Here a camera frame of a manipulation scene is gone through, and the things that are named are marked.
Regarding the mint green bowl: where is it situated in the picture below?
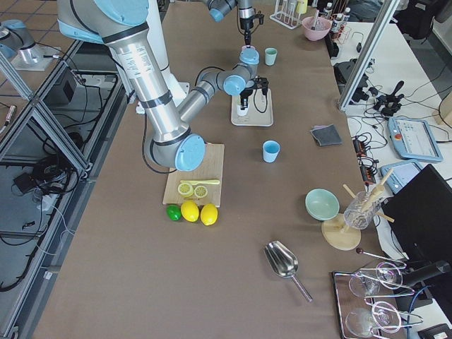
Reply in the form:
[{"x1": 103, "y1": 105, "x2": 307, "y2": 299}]
[{"x1": 305, "y1": 189, "x2": 340, "y2": 221}]

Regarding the yellow cup on rack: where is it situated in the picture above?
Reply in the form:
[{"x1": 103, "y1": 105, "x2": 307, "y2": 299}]
[{"x1": 296, "y1": 0, "x2": 308, "y2": 14}]

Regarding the black monitor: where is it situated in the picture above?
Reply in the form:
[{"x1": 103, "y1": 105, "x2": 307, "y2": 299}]
[{"x1": 383, "y1": 165, "x2": 451, "y2": 263}]

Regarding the blue cup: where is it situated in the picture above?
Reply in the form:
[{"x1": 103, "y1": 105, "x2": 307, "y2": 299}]
[{"x1": 262, "y1": 140, "x2": 280, "y2": 163}]

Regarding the blue teach pendant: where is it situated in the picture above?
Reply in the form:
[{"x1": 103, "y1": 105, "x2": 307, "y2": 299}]
[
  {"x1": 380, "y1": 159, "x2": 422, "y2": 194},
  {"x1": 388, "y1": 117, "x2": 444, "y2": 162}
]

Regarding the cream rabbit tray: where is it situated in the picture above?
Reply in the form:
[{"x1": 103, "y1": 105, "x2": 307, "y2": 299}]
[{"x1": 231, "y1": 88, "x2": 273, "y2": 127}]

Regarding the clear glass on stand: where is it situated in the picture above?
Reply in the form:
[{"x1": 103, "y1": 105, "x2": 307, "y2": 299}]
[{"x1": 344, "y1": 191, "x2": 381, "y2": 230}]

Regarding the wine glass on tray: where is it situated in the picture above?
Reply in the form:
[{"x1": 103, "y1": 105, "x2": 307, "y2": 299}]
[{"x1": 349, "y1": 261, "x2": 403, "y2": 298}]

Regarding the mirrored tray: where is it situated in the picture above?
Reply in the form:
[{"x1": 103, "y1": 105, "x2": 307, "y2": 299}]
[{"x1": 332, "y1": 263, "x2": 426, "y2": 338}]

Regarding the cream cup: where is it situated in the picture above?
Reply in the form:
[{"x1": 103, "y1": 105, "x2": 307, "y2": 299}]
[{"x1": 236, "y1": 105, "x2": 249, "y2": 117}]

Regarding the grey folded cloth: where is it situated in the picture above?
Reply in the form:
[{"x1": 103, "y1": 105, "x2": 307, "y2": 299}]
[{"x1": 310, "y1": 124, "x2": 343, "y2": 147}]

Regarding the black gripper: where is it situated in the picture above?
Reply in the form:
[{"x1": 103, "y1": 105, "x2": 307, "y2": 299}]
[
  {"x1": 238, "y1": 9, "x2": 264, "y2": 45},
  {"x1": 239, "y1": 76, "x2": 268, "y2": 109}
]

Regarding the wooden mug tree stand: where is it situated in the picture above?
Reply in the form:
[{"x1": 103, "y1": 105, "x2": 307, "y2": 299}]
[{"x1": 321, "y1": 169, "x2": 395, "y2": 251}]

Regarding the wooden cutting board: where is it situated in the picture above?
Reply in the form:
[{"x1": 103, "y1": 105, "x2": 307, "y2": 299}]
[{"x1": 162, "y1": 143, "x2": 225, "y2": 208}]

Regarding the white wire cup rack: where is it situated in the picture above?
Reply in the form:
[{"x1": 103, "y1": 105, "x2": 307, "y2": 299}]
[{"x1": 270, "y1": 0, "x2": 301, "y2": 30}]

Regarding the aluminium frame post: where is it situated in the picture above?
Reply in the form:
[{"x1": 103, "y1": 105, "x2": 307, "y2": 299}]
[{"x1": 338, "y1": 0, "x2": 400, "y2": 112}]

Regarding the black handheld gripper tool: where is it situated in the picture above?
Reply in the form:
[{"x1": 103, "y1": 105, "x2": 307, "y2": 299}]
[{"x1": 374, "y1": 81, "x2": 405, "y2": 117}]

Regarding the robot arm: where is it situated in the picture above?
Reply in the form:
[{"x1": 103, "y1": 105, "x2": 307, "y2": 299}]
[
  {"x1": 203, "y1": 0, "x2": 264, "y2": 47},
  {"x1": 57, "y1": 1, "x2": 259, "y2": 172}
]

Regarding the yellow plastic knife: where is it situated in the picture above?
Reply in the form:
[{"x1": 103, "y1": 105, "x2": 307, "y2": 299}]
[{"x1": 180, "y1": 179, "x2": 220, "y2": 185}]

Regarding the lemon half slice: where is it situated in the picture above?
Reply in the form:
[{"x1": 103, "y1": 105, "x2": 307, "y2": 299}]
[
  {"x1": 177, "y1": 182, "x2": 194, "y2": 198},
  {"x1": 194, "y1": 185, "x2": 208, "y2": 199}
]

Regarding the green lime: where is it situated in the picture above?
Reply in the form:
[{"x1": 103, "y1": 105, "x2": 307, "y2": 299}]
[{"x1": 166, "y1": 205, "x2": 182, "y2": 222}]

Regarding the green cup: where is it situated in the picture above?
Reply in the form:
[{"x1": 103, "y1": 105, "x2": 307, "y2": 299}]
[{"x1": 265, "y1": 47, "x2": 278, "y2": 66}]

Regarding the small bottle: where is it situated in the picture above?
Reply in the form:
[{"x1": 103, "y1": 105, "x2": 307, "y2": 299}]
[
  {"x1": 342, "y1": 7, "x2": 351, "y2": 26},
  {"x1": 331, "y1": 13, "x2": 343, "y2": 33},
  {"x1": 323, "y1": 2, "x2": 333, "y2": 20}
]

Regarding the metal scoop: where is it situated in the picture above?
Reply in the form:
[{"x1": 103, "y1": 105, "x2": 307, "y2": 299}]
[{"x1": 264, "y1": 240, "x2": 313, "y2": 302}]

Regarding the yellow lemon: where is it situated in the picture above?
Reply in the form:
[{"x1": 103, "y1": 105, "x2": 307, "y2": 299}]
[
  {"x1": 201, "y1": 203, "x2": 218, "y2": 226},
  {"x1": 180, "y1": 201, "x2": 200, "y2": 222}
]

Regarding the metal tube black cap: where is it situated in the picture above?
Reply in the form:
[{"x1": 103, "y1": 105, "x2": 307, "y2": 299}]
[{"x1": 311, "y1": 10, "x2": 319, "y2": 30}]

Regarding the pink bowl with ice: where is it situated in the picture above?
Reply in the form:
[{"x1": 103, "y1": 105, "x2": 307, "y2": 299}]
[{"x1": 302, "y1": 16, "x2": 332, "y2": 41}]

